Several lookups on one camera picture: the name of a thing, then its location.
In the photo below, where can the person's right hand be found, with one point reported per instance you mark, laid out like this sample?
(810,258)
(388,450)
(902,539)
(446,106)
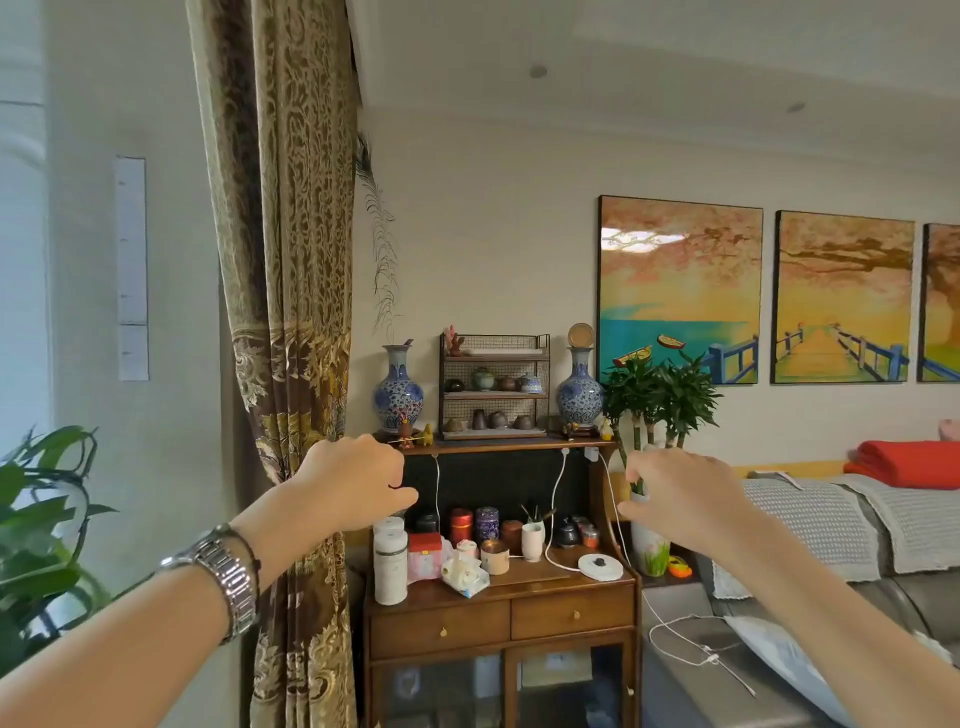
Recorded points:
(694,499)

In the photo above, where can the person's left hand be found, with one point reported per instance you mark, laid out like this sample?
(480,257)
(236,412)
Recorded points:
(352,480)

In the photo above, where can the person's right thumb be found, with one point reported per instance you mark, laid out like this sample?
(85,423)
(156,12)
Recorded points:
(636,513)

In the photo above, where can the person's left thumb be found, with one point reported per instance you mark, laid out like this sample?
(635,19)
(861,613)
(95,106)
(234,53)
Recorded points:
(394,504)

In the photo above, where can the person's right forearm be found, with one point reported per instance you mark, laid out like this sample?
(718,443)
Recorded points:
(840,622)

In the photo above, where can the person's left forearm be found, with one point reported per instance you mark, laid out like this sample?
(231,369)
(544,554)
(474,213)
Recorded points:
(112,645)

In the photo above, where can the short white canister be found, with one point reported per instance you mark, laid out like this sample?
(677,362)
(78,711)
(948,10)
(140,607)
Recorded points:
(388,525)

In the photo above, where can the black tea tin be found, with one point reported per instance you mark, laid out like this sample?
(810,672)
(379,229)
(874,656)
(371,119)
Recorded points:
(427,523)

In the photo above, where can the white painted flower vase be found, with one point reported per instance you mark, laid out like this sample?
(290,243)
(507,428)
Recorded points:
(649,551)

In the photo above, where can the small red lidded jar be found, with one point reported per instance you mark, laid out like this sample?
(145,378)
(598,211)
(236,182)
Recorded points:
(591,537)

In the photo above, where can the pink box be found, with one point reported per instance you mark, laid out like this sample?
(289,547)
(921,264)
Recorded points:
(424,561)

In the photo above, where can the tall white canister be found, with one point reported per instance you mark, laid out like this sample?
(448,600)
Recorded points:
(391,570)

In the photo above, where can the white round kettle base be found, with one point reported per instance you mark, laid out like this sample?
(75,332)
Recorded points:
(601,570)

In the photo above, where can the orange small toy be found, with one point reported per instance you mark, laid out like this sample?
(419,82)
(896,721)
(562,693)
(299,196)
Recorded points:
(679,568)

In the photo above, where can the red tea tin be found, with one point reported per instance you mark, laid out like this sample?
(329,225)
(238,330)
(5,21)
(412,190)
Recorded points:
(461,526)

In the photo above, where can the red small figurine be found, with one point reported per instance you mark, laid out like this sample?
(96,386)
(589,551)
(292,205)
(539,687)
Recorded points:
(406,433)

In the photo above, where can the black teapot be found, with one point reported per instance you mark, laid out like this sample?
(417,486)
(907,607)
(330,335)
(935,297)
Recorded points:
(566,534)

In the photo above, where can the yellow small figurine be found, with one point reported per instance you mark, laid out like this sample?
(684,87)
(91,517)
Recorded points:
(427,436)

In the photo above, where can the yellow duck figurine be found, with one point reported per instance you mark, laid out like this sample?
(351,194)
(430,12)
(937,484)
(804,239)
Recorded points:
(606,430)

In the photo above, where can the purple tea tin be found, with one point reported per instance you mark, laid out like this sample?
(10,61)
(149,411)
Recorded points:
(487,523)

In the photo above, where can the tan ceramic cup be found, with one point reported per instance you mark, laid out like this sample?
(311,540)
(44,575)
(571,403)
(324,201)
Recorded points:
(453,426)

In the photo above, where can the brown small figurines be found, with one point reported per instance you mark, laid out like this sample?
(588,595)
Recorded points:
(579,431)

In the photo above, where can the white tissue packet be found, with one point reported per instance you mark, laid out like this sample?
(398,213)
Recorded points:
(465,577)

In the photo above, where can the white cup with sprigs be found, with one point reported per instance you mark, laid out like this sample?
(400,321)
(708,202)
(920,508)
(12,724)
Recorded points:
(532,541)

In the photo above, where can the blue white porcelain vase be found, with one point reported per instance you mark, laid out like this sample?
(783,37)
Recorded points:
(398,394)
(579,394)

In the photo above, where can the tan round tin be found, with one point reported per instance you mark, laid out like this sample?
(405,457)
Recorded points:
(495,559)

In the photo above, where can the brown ceramic cup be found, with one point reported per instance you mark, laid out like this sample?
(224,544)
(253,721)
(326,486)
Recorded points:
(479,421)
(523,423)
(499,421)

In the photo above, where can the green bamboo plant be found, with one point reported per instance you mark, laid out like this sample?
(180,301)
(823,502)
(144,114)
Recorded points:
(660,394)

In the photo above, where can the brown tea tin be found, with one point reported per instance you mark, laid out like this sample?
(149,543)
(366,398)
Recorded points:
(512,534)

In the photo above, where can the dark ceramic cup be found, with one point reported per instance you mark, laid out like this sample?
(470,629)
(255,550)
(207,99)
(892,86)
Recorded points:
(454,386)

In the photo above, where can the brown wooden cabinet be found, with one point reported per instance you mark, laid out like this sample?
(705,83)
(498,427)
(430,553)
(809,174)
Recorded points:
(487,619)

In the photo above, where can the green ceramic jar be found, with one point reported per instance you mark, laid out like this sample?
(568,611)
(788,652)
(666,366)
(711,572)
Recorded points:
(484,380)

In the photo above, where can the brown clay pot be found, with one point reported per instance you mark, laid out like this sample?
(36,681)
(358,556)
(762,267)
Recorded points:
(508,384)

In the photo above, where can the blue white small jar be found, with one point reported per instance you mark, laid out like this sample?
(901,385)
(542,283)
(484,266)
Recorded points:
(531,385)

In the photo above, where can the red coral figurine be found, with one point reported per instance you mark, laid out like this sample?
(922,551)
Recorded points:
(453,341)

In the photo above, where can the grey knitted blanket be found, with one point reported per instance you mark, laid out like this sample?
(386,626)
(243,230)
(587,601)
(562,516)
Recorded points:
(817,517)

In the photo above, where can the round wooden disc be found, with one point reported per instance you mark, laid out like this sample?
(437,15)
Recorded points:
(580,335)

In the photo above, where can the silver metal wristwatch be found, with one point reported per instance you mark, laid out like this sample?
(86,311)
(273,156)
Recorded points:
(221,577)

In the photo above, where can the white flat tray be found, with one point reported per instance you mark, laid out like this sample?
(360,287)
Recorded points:
(504,351)

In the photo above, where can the light grey pillow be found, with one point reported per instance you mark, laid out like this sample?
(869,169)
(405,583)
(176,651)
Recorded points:
(780,652)

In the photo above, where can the boats and sea painting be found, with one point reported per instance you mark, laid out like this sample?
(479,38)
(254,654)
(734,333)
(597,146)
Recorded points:
(679,285)

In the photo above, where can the peacock feather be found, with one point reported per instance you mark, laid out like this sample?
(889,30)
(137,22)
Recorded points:
(385,247)

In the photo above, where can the red folded blanket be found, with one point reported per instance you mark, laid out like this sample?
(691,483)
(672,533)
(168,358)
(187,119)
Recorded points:
(907,461)

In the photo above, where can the gold brown patterned curtain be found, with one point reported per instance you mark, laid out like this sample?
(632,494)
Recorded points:
(285,225)

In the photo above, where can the pier and tree painting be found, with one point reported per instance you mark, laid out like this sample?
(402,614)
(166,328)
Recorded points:
(844,292)

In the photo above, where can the pink plush toy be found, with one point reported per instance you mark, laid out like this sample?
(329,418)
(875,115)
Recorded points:
(951,430)

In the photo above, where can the green leafy houseplant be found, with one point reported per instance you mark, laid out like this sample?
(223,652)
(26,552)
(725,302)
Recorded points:
(37,540)

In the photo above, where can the tree trunk painting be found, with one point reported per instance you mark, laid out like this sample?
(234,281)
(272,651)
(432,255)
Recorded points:
(943,300)

